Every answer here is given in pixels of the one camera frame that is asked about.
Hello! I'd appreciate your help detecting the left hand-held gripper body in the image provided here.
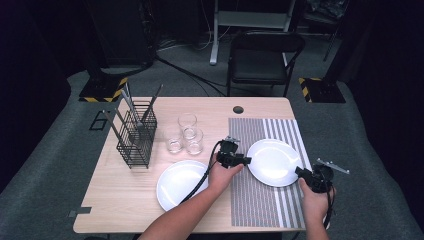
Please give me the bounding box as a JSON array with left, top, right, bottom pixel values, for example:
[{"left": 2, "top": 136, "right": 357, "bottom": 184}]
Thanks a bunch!
[{"left": 215, "top": 135, "right": 247, "bottom": 169}]

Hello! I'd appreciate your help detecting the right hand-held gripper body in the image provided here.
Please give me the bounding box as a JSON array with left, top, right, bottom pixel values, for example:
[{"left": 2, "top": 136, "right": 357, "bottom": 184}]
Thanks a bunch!
[{"left": 301, "top": 158, "right": 351, "bottom": 194}]

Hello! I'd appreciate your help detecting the white plate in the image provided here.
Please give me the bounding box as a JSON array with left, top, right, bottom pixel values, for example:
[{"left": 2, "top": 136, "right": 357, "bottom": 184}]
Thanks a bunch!
[
  {"left": 246, "top": 138, "right": 305, "bottom": 188},
  {"left": 156, "top": 159, "right": 210, "bottom": 213}
]

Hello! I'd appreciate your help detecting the clear drinking glass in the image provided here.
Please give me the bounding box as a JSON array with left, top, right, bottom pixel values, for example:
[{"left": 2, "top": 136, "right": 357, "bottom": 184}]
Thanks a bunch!
[
  {"left": 184, "top": 128, "right": 205, "bottom": 156},
  {"left": 163, "top": 128, "right": 184, "bottom": 154},
  {"left": 178, "top": 113, "right": 198, "bottom": 141}
]

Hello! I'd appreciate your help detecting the silver metal fork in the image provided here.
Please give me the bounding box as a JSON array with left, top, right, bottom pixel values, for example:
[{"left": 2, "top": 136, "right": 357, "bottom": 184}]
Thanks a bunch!
[{"left": 142, "top": 83, "right": 164, "bottom": 123}]

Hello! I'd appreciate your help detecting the black wire cutlery rack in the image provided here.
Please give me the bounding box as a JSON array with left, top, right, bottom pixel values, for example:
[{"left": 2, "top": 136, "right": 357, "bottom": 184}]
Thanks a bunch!
[{"left": 116, "top": 100, "right": 158, "bottom": 169}]

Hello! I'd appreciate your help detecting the silver metal knife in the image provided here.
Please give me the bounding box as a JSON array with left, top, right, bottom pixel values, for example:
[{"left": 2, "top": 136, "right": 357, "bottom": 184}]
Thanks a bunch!
[{"left": 102, "top": 109, "right": 124, "bottom": 144}]

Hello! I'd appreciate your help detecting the person's right hand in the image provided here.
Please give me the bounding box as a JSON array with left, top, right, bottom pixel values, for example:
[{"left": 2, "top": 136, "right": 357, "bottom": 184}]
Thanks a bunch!
[{"left": 298, "top": 179, "right": 338, "bottom": 220}]

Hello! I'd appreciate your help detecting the person's left hand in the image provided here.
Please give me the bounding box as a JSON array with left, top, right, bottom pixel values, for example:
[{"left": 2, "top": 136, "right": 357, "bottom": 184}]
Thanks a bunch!
[{"left": 207, "top": 160, "right": 245, "bottom": 198}]

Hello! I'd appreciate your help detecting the grey striped placemat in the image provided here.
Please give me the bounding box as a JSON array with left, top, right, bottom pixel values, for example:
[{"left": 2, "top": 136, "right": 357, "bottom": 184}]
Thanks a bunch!
[{"left": 228, "top": 117, "right": 313, "bottom": 229}]

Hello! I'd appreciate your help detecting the black base with hazard stripes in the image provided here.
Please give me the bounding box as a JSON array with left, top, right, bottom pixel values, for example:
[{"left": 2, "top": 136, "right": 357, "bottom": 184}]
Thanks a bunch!
[
  {"left": 298, "top": 77, "right": 347, "bottom": 104},
  {"left": 78, "top": 66, "right": 129, "bottom": 104}
]

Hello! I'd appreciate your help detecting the black folding chair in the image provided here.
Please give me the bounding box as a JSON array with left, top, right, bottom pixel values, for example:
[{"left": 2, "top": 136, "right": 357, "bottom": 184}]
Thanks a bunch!
[{"left": 226, "top": 29, "right": 306, "bottom": 98}]

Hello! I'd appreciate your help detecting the grey tape strip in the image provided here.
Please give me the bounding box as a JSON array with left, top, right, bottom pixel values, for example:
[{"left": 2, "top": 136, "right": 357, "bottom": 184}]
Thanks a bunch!
[{"left": 68, "top": 206, "right": 93, "bottom": 218}]

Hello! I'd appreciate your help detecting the black cabinet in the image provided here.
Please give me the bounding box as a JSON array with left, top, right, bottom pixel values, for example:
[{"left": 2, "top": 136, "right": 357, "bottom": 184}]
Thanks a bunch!
[{"left": 83, "top": 0, "right": 158, "bottom": 68}]

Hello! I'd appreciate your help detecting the grey crumpled bag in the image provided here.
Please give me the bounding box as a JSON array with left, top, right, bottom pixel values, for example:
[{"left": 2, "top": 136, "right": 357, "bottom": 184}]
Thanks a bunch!
[{"left": 304, "top": 0, "right": 348, "bottom": 21}]

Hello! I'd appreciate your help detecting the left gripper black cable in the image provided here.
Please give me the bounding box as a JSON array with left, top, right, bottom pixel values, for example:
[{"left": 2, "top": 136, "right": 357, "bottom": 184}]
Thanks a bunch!
[{"left": 179, "top": 139, "right": 224, "bottom": 204}]

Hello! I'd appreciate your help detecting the black floor cable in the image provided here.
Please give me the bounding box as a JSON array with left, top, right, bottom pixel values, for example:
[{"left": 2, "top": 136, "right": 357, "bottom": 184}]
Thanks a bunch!
[{"left": 154, "top": 54, "right": 228, "bottom": 98}]

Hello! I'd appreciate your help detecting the white cable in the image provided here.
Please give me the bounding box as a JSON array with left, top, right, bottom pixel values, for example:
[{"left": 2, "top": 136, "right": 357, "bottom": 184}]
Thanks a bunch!
[{"left": 156, "top": 0, "right": 231, "bottom": 53}]

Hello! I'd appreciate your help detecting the white desk frame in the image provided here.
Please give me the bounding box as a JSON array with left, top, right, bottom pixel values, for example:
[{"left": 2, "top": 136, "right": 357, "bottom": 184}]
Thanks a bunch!
[{"left": 209, "top": 0, "right": 296, "bottom": 66}]

